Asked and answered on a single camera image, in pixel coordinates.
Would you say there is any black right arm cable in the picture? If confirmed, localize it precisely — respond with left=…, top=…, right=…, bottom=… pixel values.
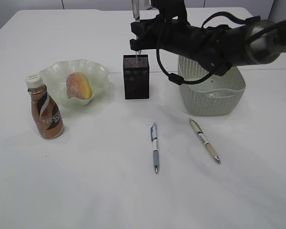
left=156, top=11, right=262, bottom=86

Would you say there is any frosted green wavy plate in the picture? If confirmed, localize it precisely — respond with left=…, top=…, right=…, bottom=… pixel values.
left=38, top=59, right=110, bottom=108

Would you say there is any clear plastic ruler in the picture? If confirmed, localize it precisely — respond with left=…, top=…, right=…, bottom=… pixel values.
left=135, top=50, right=142, bottom=67

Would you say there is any cream ballpoint pen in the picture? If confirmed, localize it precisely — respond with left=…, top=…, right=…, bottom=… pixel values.
left=189, top=118, right=221, bottom=164

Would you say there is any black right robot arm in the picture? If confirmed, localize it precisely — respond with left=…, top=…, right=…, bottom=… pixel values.
left=130, top=11, right=286, bottom=76

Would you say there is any white grey ballpoint pen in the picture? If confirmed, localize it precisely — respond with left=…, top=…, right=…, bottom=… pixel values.
left=131, top=0, right=140, bottom=22

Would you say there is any brown coffee bottle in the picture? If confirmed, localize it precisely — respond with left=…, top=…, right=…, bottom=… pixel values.
left=25, top=74, right=64, bottom=139

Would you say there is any black mesh pen holder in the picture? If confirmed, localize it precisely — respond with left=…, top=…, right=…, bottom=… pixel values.
left=123, top=54, right=150, bottom=100

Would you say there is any green plastic woven basket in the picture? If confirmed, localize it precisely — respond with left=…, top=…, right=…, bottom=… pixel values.
left=179, top=67, right=246, bottom=116

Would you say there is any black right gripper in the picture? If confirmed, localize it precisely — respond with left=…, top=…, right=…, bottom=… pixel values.
left=130, top=14, right=205, bottom=60

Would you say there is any yellow bread roll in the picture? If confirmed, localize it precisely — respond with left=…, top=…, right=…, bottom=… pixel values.
left=66, top=72, right=92, bottom=100

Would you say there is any blue patterned pen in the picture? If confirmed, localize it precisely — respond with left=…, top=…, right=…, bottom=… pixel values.
left=150, top=123, right=159, bottom=174

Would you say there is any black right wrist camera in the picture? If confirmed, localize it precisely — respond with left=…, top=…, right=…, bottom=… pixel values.
left=144, top=0, right=188, bottom=22

